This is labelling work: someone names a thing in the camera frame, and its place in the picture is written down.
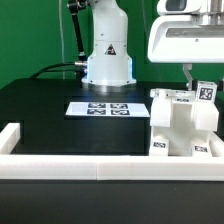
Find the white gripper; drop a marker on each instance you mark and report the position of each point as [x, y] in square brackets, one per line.
[188, 31]

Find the white tagged cube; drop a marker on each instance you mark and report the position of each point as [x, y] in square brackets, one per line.
[206, 91]

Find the white chair back frame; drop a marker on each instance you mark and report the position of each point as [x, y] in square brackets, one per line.
[179, 108]

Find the white chair seat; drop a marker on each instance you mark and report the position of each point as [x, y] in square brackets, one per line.
[180, 140]

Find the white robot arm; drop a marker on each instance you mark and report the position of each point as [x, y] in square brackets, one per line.
[109, 65]

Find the white U-shaped fence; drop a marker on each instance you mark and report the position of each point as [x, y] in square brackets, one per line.
[65, 167]

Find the white marker sheet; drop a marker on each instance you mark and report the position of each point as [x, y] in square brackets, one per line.
[107, 109]

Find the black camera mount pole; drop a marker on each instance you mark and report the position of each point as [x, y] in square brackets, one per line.
[75, 6]

